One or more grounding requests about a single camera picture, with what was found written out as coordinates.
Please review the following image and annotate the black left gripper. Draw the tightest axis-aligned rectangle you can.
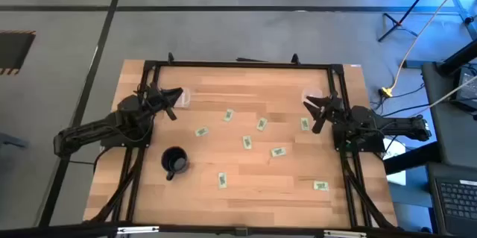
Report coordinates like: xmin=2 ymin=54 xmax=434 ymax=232
xmin=139 ymin=83 xmax=184 ymax=122

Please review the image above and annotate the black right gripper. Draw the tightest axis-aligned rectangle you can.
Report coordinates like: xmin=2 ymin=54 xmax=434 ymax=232
xmin=302 ymin=94 xmax=346 ymax=134

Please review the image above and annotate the clear plastic bin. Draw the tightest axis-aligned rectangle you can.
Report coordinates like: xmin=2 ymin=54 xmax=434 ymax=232
xmin=300 ymin=87 xmax=324 ymax=105
xmin=174 ymin=87 xmax=192 ymax=109

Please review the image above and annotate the dark blue mug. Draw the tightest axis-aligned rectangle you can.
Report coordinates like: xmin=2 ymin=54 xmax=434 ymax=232
xmin=160 ymin=145 xmax=190 ymax=182

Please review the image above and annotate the white paper sheet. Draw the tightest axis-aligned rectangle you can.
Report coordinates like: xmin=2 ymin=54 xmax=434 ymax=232
xmin=383 ymin=139 xmax=407 ymax=187

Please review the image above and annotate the black tripod stand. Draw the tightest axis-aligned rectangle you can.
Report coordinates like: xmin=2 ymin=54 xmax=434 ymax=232
xmin=377 ymin=0 xmax=444 ymax=43

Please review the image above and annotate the dark grey desk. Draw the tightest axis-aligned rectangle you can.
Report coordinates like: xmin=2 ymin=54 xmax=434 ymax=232
xmin=420 ymin=60 xmax=477 ymax=168

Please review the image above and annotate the black pole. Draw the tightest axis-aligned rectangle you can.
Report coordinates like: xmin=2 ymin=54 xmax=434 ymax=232
xmin=435 ymin=40 xmax=477 ymax=77

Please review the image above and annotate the black laptop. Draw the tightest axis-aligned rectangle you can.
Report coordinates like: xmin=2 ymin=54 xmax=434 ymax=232
xmin=452 ymin=64 xmax=477 ymax=110

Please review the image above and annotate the dark floor hatch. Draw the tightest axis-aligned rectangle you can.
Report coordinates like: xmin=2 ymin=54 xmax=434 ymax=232
xmin=0 ymin=30 xmax=37 ymax=76

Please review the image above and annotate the black overhead gantry bar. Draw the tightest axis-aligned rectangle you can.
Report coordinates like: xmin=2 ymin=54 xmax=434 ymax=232
xmin=0 ymin=222 xmax=477 ymax=238

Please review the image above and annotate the dark grey laptop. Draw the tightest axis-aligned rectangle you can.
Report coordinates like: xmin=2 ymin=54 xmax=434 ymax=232
xmin=426 ymin=161 xmax=477 ymax=237

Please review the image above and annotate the yellow hanging power cord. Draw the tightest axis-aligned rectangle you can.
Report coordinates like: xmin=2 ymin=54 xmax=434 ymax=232
xmin=379 ymin=0 xmax=477 ymax=99

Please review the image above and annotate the black aluminium table frame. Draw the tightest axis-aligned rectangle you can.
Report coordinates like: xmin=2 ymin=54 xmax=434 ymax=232
xmin=83 ymin=53 xmax=398 ymax=231

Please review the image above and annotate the silver metal bracket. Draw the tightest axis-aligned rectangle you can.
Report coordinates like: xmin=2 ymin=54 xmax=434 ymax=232
xmin=323 ymin=229 xmax=368 ymax=238
xmin=117 ymin=225 xmax=160 ymax=235

